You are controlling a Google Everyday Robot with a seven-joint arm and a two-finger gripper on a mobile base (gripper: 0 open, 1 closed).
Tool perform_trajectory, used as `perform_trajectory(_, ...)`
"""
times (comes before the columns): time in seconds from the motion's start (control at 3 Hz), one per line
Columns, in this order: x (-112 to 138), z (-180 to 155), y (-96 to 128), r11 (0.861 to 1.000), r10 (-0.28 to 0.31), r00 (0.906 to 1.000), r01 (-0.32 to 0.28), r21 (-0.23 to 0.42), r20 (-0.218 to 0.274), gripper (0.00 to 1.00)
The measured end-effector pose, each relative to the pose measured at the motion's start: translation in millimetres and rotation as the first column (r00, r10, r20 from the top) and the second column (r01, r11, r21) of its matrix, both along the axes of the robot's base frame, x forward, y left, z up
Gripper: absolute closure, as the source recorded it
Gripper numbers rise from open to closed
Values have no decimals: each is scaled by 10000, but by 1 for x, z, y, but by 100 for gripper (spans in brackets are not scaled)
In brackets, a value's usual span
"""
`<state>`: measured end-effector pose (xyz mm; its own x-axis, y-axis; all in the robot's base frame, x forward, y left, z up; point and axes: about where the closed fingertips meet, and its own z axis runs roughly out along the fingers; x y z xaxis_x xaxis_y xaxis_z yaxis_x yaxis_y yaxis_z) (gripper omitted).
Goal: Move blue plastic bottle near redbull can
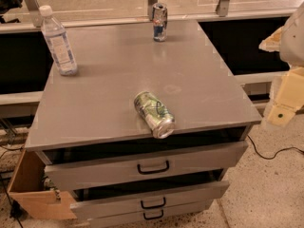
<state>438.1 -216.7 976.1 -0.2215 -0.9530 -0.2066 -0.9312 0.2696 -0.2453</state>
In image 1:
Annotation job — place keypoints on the metal railing frame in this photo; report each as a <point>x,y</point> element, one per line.
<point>78,13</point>

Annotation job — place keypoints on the middle grey drawer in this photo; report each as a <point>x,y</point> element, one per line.
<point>174,200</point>

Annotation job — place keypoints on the redbull can upright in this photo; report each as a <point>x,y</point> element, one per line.
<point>159,19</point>

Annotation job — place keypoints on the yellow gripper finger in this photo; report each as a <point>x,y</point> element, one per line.
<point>286,97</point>

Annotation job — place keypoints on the bottom grey drawer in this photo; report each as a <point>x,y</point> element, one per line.
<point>150,215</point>

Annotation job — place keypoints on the grey drawer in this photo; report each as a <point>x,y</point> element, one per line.
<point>150,215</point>
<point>174,200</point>
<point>141,167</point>

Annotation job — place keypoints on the grey drawer cabinet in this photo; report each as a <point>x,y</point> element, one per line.
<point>92,116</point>

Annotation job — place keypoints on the green soda can lying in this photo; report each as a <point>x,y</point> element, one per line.
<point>157,116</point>

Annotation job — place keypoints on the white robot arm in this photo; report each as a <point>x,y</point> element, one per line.
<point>291,48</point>

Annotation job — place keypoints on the wooden box beside cabinet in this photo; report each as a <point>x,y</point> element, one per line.
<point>27,188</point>

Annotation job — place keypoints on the clear blue plastic water bottle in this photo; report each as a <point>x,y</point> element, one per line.
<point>56,38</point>

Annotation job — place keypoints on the top grey drawer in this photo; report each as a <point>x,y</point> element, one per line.
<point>141,167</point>

